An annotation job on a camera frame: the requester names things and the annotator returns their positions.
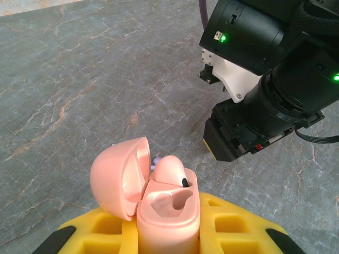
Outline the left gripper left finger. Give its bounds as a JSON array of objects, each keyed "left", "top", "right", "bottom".
[{"left": 31, "top": 205, "right": 140, "bottom": 254}]

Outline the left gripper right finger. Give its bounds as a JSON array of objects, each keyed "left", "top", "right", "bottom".
[{"left": 198, "top": 192, "right": 304, "bottom": 254}]

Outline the pink earbud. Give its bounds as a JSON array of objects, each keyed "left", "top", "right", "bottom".
[{"left": 153, "top": 155, "right": 190, "bottom": 189}]

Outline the purple earbud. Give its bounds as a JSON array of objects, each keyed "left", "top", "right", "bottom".
[{"left": 151, "top": 156, "right": 163, "bottom": 171}]

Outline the pink earbud charging case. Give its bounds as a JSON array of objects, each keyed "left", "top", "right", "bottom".
[{"left": 89, "top": 137, "right": 201, "bottom": 254}]

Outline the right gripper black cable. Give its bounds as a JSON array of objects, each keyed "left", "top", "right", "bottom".
[{"left": 295, "top": 126, "right": 339, "bottom": 145}]

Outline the black braided cable sleeve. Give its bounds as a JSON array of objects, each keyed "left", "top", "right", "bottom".
[{"left": 291, "top": 0, "right": 339, "bottom": 32}]

